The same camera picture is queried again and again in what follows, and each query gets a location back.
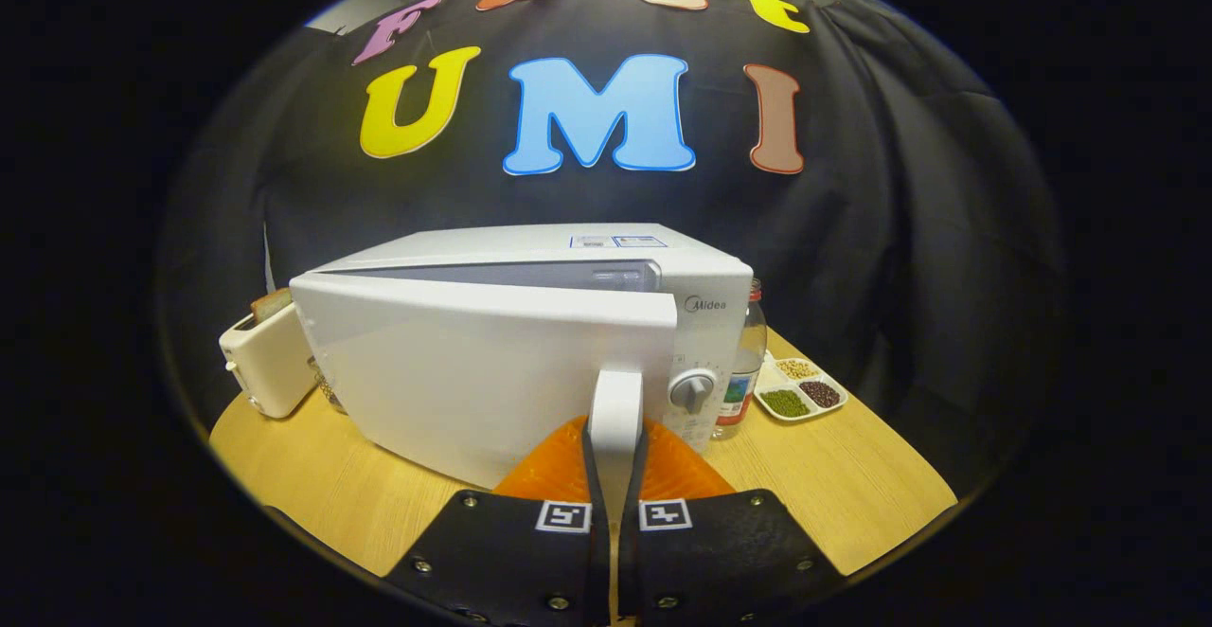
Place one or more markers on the white microwave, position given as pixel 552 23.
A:
pixel 473 371

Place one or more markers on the clear plastic bottle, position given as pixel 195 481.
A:
pixel 748 362

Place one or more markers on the cream toaster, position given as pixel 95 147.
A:
pixel 275 367

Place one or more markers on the bread slice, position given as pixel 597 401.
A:
pixel 272 303

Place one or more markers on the black backdrop cloth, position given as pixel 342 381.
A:
pixel 900 229

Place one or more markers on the white divided dish with beans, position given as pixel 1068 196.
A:
pixel 800 390

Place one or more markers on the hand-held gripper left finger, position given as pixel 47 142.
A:
pixel 595 551

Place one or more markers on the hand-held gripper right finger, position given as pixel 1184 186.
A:
pixel 630 561

